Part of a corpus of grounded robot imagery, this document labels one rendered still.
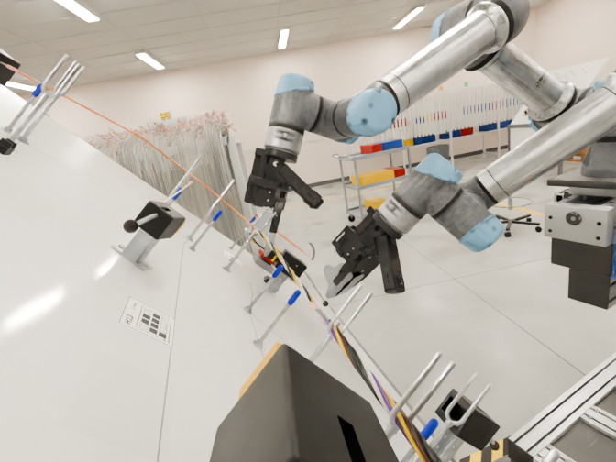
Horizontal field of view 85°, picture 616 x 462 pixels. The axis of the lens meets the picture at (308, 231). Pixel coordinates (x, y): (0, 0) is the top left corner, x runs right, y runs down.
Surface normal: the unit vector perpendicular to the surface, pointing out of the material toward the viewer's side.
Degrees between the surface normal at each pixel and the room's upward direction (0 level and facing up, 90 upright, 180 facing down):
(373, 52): 90
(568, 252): 90
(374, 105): 90
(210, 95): 90
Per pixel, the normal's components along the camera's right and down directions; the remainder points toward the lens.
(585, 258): -0.88, 0.28
